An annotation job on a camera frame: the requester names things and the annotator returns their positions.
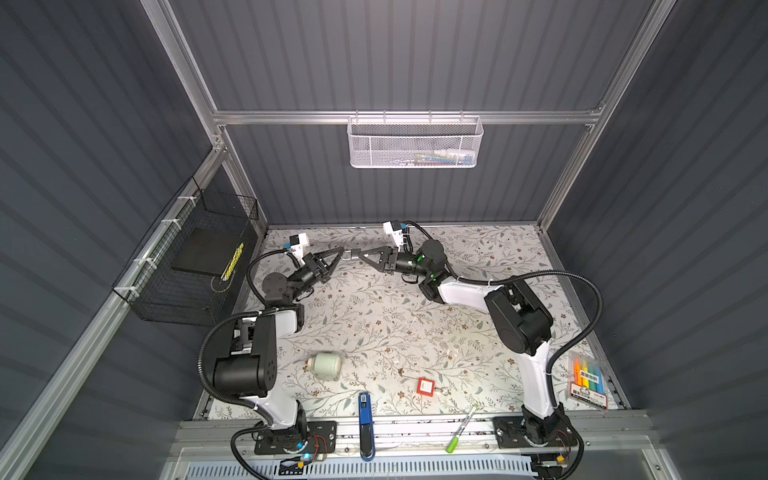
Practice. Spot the white wire basket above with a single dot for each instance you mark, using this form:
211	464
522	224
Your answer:
414	142

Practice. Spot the green marker pen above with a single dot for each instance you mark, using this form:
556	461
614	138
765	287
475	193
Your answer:
454	442

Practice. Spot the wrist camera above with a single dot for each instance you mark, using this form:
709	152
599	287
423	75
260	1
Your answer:
298	244
396	229

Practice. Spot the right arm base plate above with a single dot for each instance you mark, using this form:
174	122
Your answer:
521	431

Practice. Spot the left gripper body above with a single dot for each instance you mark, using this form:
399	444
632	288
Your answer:
311	273

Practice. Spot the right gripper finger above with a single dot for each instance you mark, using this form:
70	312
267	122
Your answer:
376	251
379	262

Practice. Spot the highlighter pack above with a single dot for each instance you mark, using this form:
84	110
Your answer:
587	381

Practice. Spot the white vent strip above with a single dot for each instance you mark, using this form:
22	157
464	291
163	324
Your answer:
403	467

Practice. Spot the black pad in basket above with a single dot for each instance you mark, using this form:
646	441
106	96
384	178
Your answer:
205	252

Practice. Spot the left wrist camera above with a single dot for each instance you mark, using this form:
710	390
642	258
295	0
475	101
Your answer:
298	244

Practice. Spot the blue utility knife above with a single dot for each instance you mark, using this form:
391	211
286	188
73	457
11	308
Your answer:
366	432

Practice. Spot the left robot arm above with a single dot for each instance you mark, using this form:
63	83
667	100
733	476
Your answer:
250	379

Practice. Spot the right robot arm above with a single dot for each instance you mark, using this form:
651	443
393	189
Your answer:
523	324

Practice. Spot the pale green cup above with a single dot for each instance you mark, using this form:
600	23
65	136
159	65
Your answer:
325	366

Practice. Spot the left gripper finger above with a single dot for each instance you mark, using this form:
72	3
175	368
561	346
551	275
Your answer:
334	253
328	267

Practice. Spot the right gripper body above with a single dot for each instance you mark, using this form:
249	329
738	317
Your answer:
401	264

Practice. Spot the black wire basket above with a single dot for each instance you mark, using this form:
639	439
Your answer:
157	293

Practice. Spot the red padlock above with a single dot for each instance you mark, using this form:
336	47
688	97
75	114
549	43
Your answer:
426	387

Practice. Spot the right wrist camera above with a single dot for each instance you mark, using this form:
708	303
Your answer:
396	229

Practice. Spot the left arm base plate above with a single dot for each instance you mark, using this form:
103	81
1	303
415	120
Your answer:
313	437

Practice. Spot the yellow brush in basket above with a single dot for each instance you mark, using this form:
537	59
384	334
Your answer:
231	266

